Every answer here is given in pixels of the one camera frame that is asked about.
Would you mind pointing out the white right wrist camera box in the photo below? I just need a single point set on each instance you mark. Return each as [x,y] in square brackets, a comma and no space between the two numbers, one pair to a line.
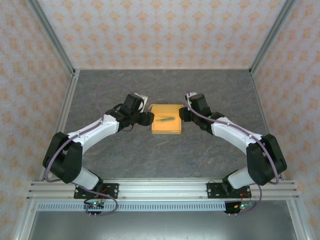
[189,96]

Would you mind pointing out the grey metal sheet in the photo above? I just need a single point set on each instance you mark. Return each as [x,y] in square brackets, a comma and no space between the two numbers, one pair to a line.
[160,226]

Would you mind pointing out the thin green stick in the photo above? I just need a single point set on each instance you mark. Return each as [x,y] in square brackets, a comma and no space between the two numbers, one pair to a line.
[165,119]

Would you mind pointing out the aluminium table side rail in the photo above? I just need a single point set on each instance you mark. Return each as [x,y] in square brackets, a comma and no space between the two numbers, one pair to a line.
[266,105]
[63,105]

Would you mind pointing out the aluminium mounting rail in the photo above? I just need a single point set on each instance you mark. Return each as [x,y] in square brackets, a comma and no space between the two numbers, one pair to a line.
[162,188]

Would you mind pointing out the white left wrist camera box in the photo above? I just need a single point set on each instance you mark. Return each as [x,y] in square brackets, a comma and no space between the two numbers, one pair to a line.
[143,101]

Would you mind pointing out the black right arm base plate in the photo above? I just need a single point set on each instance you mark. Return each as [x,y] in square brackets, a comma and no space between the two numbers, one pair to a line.
[212,190]

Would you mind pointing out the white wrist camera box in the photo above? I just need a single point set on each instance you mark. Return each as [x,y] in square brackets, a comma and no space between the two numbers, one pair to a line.
[143,101]
[189,96]

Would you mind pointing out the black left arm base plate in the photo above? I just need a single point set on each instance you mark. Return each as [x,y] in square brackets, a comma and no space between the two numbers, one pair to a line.
[112,187]

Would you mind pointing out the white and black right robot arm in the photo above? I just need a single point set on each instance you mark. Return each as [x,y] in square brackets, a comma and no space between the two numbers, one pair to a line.
[232,132]

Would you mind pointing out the orange paper box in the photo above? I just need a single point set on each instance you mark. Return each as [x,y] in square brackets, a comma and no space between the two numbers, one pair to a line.
[172,127]

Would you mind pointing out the aluminium frame post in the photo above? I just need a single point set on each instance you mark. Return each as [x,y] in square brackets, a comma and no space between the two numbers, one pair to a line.
[50,35]
[272,35]

